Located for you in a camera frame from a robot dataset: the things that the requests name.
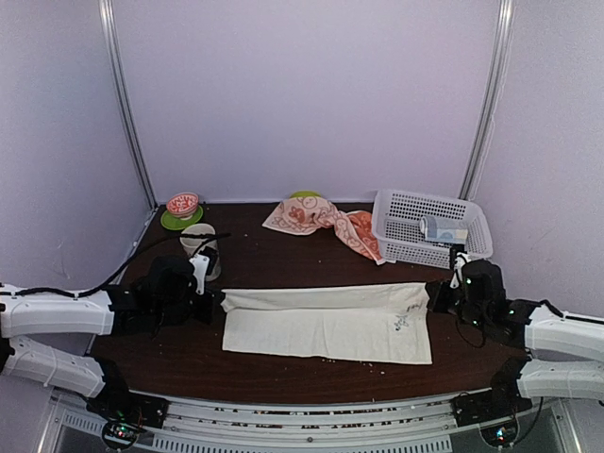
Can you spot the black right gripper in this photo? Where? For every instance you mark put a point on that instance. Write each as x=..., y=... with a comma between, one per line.
x=437, y=300

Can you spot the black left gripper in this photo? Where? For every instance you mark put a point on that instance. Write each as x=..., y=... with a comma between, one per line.
x=212, y=298

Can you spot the white towel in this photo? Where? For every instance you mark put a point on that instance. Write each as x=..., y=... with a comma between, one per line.
x=375, y=323

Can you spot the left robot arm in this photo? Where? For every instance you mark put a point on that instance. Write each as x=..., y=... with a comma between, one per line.
x=173, y=291

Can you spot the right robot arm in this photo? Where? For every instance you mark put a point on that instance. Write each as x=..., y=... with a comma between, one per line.
x=563, y=351

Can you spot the white ceramic mug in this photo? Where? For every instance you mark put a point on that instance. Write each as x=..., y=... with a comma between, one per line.
x=196, y=238

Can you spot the rolled grey blue towel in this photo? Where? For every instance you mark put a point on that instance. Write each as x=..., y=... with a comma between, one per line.
x=443, y=230

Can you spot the white plastic basket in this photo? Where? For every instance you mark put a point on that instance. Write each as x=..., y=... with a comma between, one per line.
x=395, y=223

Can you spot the green saucer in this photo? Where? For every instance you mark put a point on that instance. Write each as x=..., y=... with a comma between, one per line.
x=169, y=222

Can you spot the red patterned bowl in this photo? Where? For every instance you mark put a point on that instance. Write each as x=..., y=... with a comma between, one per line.
x=183, y=205

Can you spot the orange patterned towel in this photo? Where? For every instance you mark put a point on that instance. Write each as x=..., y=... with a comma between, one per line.
x=303, y=216

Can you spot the green bowl behind towel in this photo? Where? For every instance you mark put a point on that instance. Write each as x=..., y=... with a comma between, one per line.
x=304, y=194

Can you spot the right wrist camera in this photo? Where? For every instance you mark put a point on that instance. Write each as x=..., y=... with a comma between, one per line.
x=457, y=257

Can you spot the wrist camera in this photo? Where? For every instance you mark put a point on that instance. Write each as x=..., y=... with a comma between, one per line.
x=204, y=262
x=457, y=257

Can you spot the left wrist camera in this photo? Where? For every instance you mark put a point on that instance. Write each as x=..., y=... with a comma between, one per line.
x=204, y=262

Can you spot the right aluminium frame post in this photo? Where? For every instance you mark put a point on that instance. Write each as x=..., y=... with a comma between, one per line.
x=494, y=86

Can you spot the aluminium frame post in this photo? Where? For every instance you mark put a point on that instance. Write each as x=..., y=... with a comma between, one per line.
x=494, y=86
x=107, y=18

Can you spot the left aluminium frame post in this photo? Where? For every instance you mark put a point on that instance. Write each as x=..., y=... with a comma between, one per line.
x=107, y=18

